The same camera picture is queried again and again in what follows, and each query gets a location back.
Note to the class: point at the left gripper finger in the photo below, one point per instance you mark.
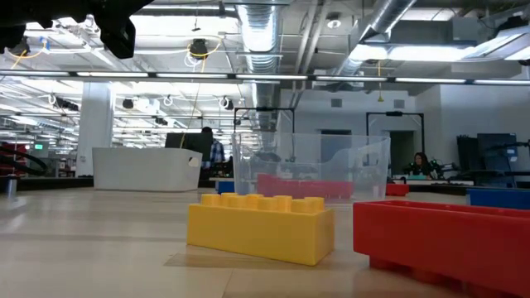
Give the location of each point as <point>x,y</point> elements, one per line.
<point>132,6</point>

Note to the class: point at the blue toy brick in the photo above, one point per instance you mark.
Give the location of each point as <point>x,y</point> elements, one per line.
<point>497,198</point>
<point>225,187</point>

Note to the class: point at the red toy brick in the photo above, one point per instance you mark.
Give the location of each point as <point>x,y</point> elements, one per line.
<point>435,244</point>
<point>323,189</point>
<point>273,185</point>
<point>396,189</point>

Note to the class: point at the yellow toy brick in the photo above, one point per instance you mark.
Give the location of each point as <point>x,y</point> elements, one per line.
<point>256,232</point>

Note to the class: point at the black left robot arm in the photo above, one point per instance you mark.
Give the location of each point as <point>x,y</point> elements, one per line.
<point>8,16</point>

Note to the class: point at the long ceiling light strip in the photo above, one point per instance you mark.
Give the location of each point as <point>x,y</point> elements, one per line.
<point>186,75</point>

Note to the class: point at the white pillar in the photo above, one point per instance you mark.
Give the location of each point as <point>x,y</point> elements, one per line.
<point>95,124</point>

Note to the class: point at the black monitor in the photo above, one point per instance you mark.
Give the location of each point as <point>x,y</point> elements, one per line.
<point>184,142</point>

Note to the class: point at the white plastic bin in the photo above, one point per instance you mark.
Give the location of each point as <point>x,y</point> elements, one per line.
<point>145,169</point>

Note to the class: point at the person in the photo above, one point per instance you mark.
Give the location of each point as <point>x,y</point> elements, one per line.
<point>215,153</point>
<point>420,162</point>

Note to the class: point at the clear plastic bin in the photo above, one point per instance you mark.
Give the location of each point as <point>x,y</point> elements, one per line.
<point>356,157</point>

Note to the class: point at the black equipment cabinet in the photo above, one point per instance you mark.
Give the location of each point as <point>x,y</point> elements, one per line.
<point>492,149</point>

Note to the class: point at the wide ribbed silver duct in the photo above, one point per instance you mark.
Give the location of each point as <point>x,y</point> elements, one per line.
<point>261,33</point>

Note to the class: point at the black aluminium table frame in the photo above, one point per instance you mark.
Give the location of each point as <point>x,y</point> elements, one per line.
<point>49,183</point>

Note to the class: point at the silver post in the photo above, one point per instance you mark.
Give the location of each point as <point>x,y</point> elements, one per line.
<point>11,188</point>

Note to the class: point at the slanted silver duct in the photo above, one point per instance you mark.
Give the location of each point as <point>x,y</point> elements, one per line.
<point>389,16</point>

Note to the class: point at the black gantry frame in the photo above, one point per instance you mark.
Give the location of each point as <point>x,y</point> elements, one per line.
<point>395,113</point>

